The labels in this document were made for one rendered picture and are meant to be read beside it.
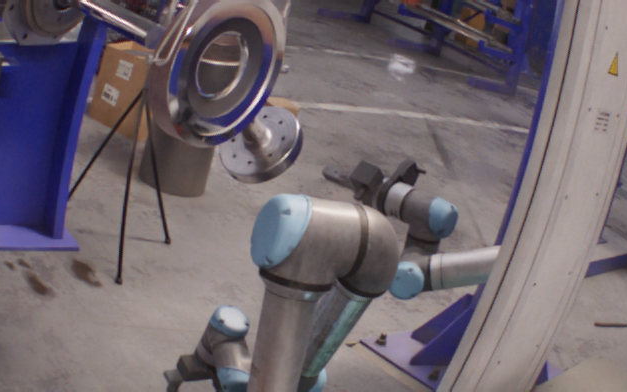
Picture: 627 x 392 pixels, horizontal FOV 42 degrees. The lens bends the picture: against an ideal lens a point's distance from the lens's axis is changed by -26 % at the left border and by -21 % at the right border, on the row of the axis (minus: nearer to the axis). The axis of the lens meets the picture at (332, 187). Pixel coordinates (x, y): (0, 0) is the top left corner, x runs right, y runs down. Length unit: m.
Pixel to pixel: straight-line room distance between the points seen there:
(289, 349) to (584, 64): 0.69
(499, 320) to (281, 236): 0.38
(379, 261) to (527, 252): 0.25
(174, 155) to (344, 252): 2.98
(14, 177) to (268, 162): 1.55
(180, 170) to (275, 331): 2.97
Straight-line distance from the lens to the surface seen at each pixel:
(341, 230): 1.55
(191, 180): 4.55
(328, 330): 1.74
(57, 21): 3.11
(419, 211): 2.11
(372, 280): 1.62
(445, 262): 2.01
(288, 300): 1.57
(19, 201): 3.65
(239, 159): 2.38
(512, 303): 1.58
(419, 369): 3.51
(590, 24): 1.48
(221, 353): 1.84
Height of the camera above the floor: 1.55
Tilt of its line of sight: 17 degrees down
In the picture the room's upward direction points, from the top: 17 degrees clockwise
